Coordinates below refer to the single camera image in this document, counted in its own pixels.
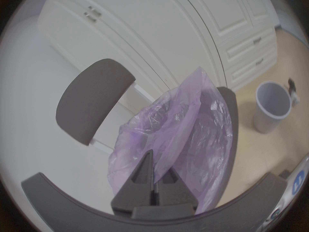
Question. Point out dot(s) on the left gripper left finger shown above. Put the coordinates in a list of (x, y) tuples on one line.
[(137, 185)]

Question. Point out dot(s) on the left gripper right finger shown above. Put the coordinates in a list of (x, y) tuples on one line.
[(178, 192)]

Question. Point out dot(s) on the purple plastic bag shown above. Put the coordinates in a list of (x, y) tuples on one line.
[(193, 129)]

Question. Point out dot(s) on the white printed wrapper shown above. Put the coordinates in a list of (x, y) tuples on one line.
[(295, 98)]

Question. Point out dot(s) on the black plastic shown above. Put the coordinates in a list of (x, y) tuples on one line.
[(291, 84)]

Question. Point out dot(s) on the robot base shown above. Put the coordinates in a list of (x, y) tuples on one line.
[(297, 185)]

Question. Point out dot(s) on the white trash bin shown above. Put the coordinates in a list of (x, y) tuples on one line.
[(265, 122)]

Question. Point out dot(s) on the white chair with grey cushions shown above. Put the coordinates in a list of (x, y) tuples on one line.
[(94, 100)]

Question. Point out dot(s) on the white wardrobe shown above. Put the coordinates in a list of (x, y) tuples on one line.
[(157, 32)]

